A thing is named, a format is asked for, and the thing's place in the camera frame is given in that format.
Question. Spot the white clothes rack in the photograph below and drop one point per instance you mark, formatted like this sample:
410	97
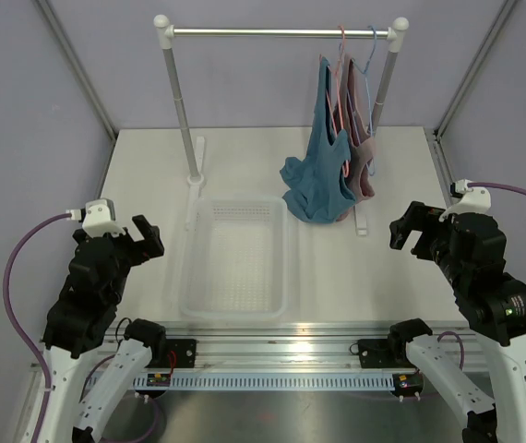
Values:
195	148

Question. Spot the translucent white plastic basket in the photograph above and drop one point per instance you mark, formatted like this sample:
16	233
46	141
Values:
236	259

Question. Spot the blue tank top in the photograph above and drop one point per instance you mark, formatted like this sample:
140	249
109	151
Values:
317	191

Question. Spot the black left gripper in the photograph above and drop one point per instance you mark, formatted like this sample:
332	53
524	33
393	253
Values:
150	246

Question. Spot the aluminium mounting rail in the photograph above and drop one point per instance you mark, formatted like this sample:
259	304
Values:
276	348

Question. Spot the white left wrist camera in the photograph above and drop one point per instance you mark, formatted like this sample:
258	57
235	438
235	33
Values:
97	218

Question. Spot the white slotted cable duct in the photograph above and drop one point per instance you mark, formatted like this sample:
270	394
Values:
264	382

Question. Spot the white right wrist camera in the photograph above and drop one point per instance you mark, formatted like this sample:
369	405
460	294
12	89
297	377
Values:
470	199

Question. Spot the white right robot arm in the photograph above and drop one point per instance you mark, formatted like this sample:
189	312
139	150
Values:
469	250

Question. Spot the pink wire hanger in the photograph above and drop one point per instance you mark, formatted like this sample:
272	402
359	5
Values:
339	78

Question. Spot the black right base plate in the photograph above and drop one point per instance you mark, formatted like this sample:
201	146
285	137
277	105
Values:
377	354

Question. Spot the pink tank top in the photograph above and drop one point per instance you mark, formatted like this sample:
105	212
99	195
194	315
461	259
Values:
361	143

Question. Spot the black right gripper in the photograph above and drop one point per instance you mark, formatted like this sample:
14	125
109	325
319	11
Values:
419	216

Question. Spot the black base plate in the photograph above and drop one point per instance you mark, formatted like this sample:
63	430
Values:
377	354
181	353

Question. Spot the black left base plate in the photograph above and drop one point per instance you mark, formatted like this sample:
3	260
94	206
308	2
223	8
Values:
181	353

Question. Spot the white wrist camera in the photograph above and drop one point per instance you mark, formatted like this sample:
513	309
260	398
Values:
97	218
470	199

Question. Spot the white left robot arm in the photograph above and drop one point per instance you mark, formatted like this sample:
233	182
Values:
76	327

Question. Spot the blue wire hanger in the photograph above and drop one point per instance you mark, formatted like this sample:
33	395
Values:
364	72

